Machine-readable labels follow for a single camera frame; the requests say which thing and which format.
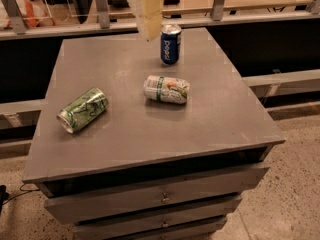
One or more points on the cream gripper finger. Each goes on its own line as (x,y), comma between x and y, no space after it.
(148,14)

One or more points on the bottom grey drawer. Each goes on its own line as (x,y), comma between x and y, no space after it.
(179,231)

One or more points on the middle grey drawer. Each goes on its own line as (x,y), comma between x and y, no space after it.
(158,219)

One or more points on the metal railing post right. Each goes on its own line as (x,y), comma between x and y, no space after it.
(217,10)

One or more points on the green soda can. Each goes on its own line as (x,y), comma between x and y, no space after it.
(83,110)

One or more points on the metal railing post left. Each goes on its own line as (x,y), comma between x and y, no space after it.
(17,22)

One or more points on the white green crushed can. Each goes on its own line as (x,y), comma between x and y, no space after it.
(166,89)

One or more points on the metal railing post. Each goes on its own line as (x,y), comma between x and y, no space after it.
(103,14)
(17,22)
(217,10)

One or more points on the metal railing post middle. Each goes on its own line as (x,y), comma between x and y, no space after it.
(103,14)

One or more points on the top grey drawer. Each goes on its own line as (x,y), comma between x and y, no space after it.
(151,194)

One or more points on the grey drawer cabinet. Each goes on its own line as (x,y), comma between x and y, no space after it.
(136,139)

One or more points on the orange white plastic bag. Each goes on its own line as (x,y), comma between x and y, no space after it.
(33,15)

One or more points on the blue pepsi can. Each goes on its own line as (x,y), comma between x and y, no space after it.
(170,43)

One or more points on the grey drawer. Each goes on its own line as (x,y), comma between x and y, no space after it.
(158,219)
(151,194)
(179,231)

